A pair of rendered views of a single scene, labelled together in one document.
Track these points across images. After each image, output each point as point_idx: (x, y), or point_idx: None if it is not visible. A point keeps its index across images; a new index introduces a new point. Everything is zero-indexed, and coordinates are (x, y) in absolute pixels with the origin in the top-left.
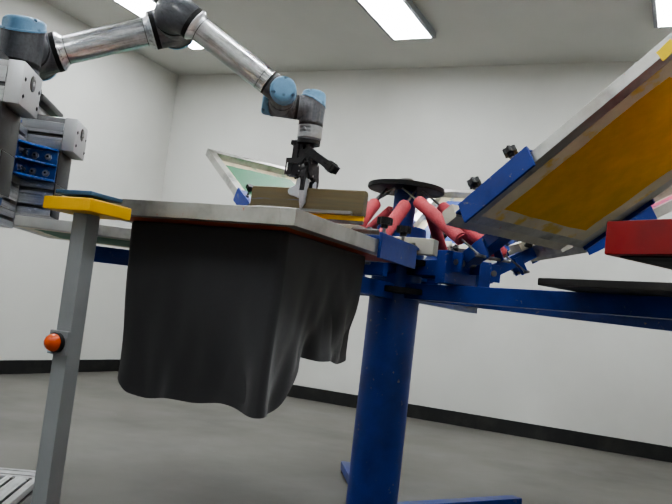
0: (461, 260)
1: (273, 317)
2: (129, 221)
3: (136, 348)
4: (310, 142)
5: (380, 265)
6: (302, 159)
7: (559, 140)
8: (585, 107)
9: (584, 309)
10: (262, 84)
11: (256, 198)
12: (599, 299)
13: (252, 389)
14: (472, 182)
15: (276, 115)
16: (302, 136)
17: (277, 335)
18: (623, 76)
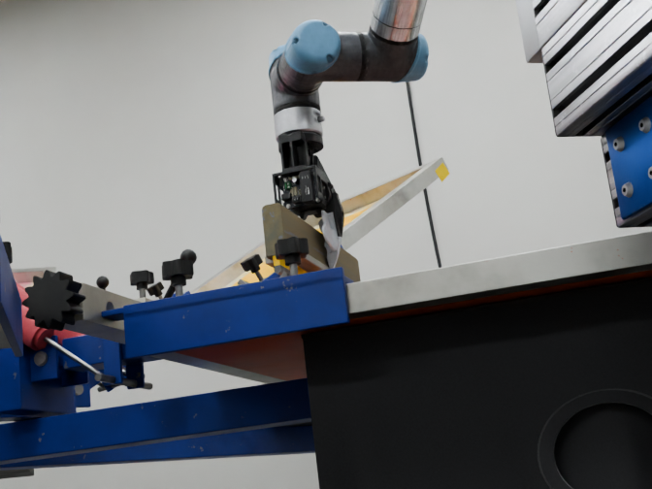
0: (89, 385)
1: None
2: (641, 270)
3: None
4: (322, 148)
5: (71, 394)
6: (327, 178)
7: (365, 233)
8: (384, 203)
9: (288, 448)
10: (417, 34)
11: (288, 233)
12: (303, 434)
13: None
14: (261, 262)
15: (318, 77)
16: (319, 133)
17: None
18: (412, 182)
